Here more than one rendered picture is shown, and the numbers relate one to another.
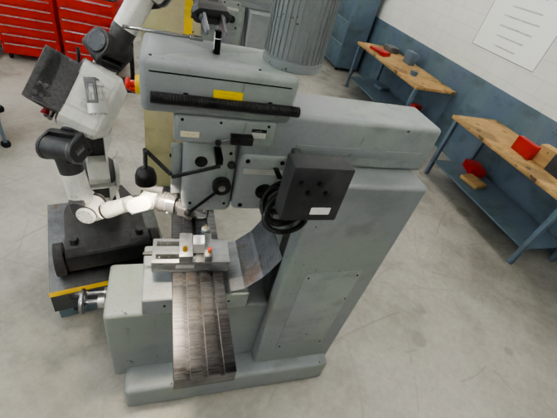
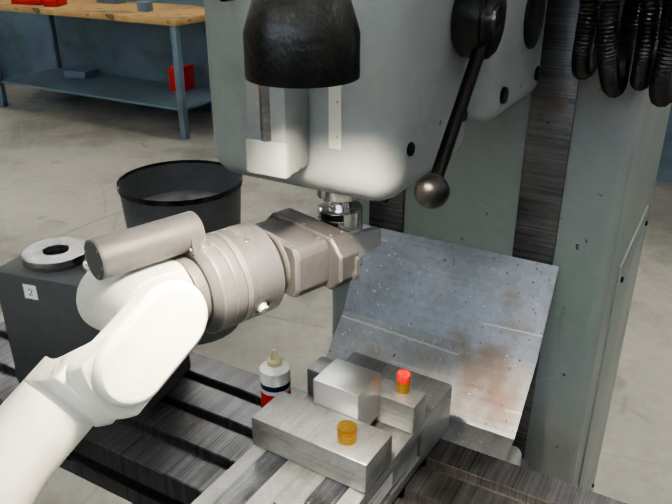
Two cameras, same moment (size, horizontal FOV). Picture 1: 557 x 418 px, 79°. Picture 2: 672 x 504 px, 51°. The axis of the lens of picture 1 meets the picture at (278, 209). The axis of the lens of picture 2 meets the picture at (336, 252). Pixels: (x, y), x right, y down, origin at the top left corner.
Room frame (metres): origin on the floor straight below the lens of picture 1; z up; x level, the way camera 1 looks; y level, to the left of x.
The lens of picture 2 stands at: (0.54, 0.73, 1.54)
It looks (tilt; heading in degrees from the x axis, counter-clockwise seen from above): 25 degrees down; 323
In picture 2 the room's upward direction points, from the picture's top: straight up
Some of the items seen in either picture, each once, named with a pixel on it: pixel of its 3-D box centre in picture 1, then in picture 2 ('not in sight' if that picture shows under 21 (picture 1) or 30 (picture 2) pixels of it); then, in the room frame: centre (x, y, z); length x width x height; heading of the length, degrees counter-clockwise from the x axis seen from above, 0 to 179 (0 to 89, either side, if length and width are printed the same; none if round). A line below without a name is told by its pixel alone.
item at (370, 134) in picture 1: (336, 131); not in sight; (1.29, -0.14, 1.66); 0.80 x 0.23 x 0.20; 114
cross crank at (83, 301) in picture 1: (90, 301); not in sight; (0.89, 0.78, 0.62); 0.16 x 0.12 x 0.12; 114
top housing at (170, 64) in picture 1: (218, 78); not in sight; (1.09, 0.31, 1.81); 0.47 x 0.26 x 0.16; 114
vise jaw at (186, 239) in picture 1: (186, 247); (320, 439); (1.06, 0.37, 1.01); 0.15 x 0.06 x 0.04; 21
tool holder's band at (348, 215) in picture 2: not in sight; (340, 209); (1.09, 0.32, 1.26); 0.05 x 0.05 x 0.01
